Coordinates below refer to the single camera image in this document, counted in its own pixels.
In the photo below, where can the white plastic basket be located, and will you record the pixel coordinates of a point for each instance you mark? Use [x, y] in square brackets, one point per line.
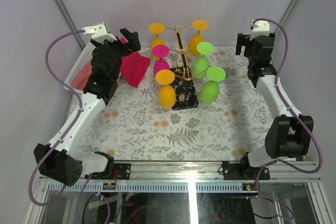
[84, 57]

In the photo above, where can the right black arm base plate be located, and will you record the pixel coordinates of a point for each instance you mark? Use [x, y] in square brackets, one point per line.
[231, 171]

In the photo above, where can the orange wine glass front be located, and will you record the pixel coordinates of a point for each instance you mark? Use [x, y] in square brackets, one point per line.
[199, 25]

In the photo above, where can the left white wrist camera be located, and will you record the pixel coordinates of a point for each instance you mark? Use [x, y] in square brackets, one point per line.
[99, 33]

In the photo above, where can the pink cloth in basket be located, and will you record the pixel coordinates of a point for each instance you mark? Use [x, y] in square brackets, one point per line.
[80, 81]

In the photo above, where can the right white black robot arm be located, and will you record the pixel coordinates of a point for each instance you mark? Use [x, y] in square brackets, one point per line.
[286, 137]

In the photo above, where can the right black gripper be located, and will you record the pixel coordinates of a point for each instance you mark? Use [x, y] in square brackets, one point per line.
[243, 40]

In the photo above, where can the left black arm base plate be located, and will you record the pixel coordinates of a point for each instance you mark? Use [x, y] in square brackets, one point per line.
[118, 171]

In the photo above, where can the aluminium mounting rail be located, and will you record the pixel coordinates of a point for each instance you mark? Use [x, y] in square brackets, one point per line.
[206, 171]

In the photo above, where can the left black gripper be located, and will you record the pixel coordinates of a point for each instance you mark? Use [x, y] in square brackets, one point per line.
[131, 38]

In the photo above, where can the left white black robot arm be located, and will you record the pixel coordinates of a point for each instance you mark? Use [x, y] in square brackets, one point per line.
[56, 159]

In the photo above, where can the magenta plastic wine glass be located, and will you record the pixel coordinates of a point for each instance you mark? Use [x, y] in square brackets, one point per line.
[160, 51]

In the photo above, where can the orange plastic wine glass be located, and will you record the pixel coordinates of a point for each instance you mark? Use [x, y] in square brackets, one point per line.
[156, 29]

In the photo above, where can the floral table mat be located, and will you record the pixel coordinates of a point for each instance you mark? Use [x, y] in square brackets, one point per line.
[134, 126]

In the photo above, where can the magenta cloth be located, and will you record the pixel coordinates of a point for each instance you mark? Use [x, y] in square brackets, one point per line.
[134, 67]

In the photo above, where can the gold wine glass rack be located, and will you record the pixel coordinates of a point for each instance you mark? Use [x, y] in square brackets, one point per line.
[183, 85]

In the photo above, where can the green wine glass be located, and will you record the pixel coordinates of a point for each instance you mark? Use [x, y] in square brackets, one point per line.
[210, 89]
[201, 64]

